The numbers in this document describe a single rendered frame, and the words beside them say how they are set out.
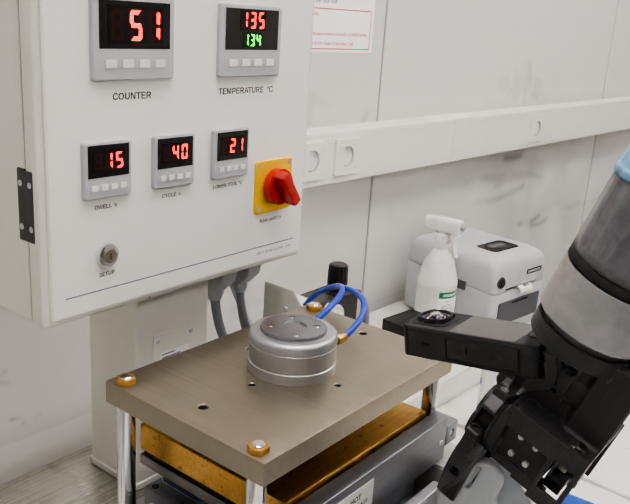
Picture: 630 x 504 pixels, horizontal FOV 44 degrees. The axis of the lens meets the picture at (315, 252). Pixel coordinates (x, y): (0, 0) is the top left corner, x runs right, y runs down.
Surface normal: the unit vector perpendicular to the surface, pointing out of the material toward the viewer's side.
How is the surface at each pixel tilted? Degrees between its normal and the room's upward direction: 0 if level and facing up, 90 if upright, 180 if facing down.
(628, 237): 89
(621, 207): 81
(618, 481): 0
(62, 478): 0
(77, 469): 0
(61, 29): 90
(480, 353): 92
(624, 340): 105
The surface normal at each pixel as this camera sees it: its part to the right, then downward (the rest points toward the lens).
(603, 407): -0.62, 0.19
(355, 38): 0.76, 0.24
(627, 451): 0.07, -0.95
